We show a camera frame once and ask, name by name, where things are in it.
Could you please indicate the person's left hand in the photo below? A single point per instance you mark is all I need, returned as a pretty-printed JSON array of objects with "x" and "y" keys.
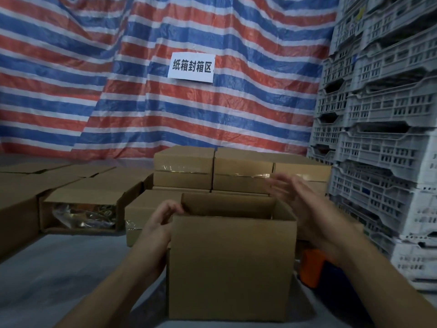
[{"x": 155, "y": 235}]

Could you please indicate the person's right hand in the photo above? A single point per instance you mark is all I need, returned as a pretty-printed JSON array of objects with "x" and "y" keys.
[{"x": 317, "y": 222}]

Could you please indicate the red blue striped tarpaulin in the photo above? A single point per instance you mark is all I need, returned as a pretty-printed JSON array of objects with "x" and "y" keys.
[{"x": 102, "y": 81}]

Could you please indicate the white paper sign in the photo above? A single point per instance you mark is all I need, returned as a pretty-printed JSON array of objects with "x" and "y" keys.
[{"x": 191, "y": 68}]

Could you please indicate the clear bags of metal hardware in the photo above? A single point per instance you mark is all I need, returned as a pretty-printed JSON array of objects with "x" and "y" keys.
[{"x": 83, "y": 216}]

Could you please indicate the person's left fingers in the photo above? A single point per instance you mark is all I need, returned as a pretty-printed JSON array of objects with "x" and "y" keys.
[{"x": 168, "y": 207}]

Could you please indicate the cardboard box holding bagged hardware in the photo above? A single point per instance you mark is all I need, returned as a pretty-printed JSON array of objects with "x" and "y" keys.
[{"x": 99, "y": 191}]

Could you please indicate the large brown flapped cardboard box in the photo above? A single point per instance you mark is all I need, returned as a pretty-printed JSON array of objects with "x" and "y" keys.
[{"x": 17, "y": 208}]

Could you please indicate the person's right fingers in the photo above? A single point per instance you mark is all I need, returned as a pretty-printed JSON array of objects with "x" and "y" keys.
[{"x": 286, "y": 187}]

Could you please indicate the person's right forearm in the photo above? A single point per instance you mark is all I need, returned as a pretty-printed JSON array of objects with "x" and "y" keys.
[{"x": 385, "y": 286}]

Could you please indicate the stack of white plastic crates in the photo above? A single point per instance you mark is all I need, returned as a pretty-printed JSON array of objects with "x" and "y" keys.
[{"x": 382, "y": 109}]

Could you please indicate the person's left forearm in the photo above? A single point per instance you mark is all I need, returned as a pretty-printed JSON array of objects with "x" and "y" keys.
[{"x": 112, "y": 293}]

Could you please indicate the orange tape dispenser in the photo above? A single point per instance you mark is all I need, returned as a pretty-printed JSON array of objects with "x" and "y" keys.
[{"x": 312, "y": 268}]

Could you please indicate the stack of sealed cardboard boxes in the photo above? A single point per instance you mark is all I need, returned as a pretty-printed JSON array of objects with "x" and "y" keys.
[{"x": 184, "y": 160}]

